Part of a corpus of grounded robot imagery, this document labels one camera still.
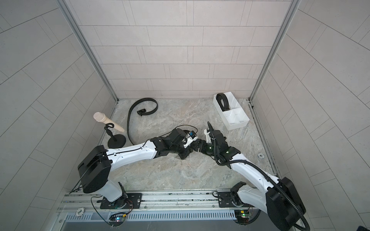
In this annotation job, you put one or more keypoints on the long black belt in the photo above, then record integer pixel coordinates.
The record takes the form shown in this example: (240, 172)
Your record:
(222, 100)

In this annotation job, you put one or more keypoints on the left green circuit board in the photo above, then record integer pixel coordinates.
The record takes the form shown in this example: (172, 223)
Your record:
(118, 219)

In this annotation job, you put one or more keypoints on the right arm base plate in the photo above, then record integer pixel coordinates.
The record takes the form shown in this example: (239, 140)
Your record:
(226, 200)

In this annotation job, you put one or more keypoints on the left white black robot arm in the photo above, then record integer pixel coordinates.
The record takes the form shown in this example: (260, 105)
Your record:
(95, 169)

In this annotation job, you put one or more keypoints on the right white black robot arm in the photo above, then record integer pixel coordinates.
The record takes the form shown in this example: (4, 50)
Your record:
(278, 198)

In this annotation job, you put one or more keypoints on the aluminium front rail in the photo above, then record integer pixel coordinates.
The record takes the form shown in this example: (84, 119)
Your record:
(151, 201)

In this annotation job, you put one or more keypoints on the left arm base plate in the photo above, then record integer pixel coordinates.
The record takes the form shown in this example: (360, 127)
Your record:
(129, 201)

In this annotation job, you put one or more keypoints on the white compartment storage box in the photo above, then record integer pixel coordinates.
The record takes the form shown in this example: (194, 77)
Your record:
(236, 117)

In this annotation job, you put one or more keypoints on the black stand with beige roll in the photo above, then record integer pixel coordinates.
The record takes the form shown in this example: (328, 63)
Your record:
(115, 141)

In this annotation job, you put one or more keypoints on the left white round sticker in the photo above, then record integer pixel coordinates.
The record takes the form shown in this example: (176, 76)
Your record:
(80, 212)

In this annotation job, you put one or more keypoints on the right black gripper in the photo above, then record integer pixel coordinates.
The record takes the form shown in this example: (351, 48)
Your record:
(201, 148)

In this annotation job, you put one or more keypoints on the right green circuit board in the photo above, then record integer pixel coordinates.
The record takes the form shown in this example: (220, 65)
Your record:
(242, 217)

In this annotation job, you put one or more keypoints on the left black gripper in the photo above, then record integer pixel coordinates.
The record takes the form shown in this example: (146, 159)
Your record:
(187, 151)

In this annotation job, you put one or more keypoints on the green circuit board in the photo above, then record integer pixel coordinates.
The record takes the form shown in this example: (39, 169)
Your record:
(242, 217)
(118, 219)

